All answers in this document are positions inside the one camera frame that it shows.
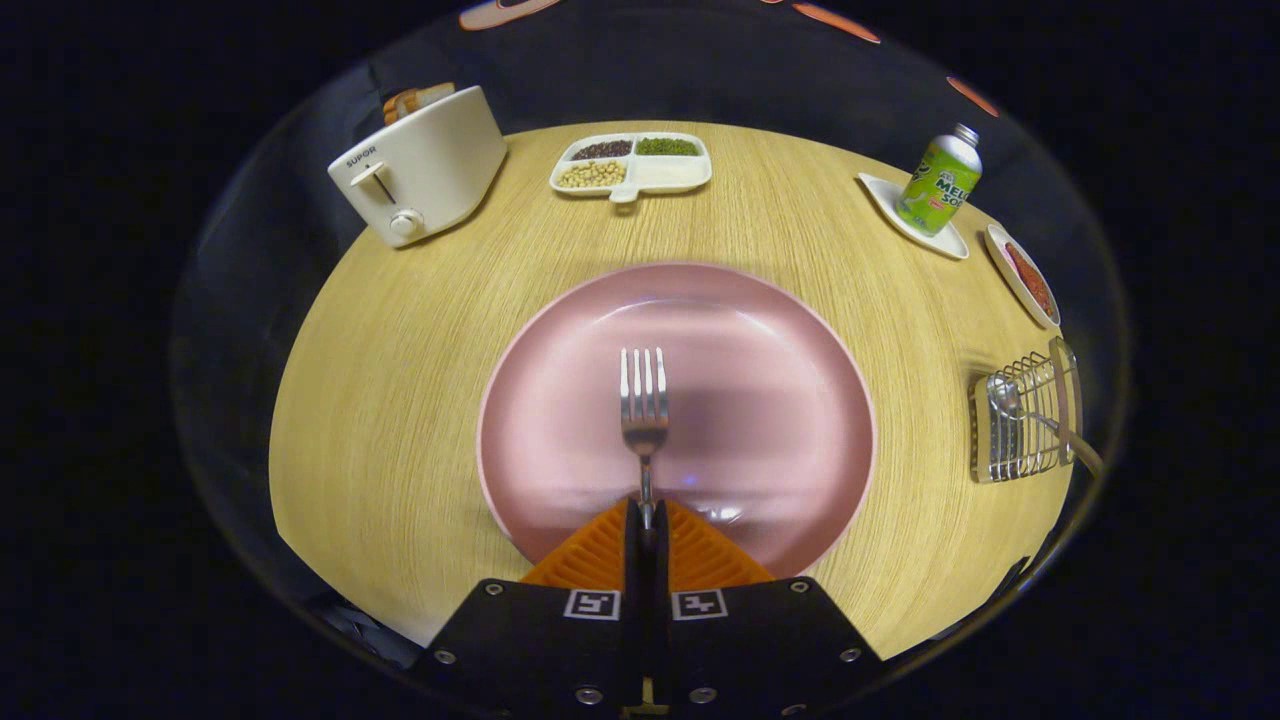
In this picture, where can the pile of dark beans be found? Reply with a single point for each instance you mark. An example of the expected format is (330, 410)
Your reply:
(601, 150)

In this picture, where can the pink round plate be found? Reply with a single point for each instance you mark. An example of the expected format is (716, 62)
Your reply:
(760, 400)

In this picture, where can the pile of green beans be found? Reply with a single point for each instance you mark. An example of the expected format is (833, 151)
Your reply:
(667, 146)

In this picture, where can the pile of yellow beans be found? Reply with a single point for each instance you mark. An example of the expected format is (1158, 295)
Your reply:
(590, 175)

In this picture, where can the white square coaster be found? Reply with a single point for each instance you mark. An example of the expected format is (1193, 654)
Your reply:
(945, 243)

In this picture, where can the brown toast slice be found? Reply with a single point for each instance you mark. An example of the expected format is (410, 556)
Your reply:
(432, 94)
(398, 105)

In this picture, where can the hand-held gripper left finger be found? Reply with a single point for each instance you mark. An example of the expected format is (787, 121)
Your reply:
(632, 560)

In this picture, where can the red-brown meat piece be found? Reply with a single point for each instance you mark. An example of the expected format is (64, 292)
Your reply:
(1030, 280)

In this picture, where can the white divided dish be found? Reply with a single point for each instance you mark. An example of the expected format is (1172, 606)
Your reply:
(670, 175)

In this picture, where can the green soda bottle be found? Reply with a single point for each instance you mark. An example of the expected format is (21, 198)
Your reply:
(935, 185)

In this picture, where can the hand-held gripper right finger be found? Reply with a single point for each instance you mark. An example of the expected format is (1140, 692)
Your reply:
(665, 560)

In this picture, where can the white oval food plate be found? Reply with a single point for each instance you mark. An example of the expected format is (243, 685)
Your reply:
(1012, 280)

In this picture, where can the white toaster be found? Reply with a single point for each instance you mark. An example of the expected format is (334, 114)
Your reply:
(430, 170)

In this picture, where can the metal spoon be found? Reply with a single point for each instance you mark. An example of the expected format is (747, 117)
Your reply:
(1003, 395)

